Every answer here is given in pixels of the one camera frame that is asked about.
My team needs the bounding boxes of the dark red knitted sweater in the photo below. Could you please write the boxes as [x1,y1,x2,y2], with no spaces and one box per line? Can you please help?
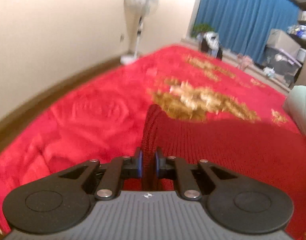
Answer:
[141,105,306,239]

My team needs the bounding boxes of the red rose pattern blanket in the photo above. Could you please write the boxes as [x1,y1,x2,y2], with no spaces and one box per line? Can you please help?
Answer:
[0,46,301,234]

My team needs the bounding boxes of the pale green pillow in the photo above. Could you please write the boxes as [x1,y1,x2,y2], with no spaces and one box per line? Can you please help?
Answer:
[283,85,306,135]

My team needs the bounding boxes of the grey storage box stack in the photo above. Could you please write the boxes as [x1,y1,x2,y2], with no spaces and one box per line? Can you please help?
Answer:
[262,29,302,86]

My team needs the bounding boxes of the black and white bag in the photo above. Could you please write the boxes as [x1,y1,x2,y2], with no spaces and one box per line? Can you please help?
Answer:
[201,31,223,60]

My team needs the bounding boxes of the green potted plant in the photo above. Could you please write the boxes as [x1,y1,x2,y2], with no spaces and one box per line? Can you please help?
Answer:
[191,23,214,38]

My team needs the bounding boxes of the blue curtain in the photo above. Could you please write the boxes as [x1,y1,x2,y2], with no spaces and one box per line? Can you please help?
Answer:
[195,0,300,63]

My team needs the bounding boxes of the white standing fan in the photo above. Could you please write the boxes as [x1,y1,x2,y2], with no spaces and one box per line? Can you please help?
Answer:
[120,0,159,65]

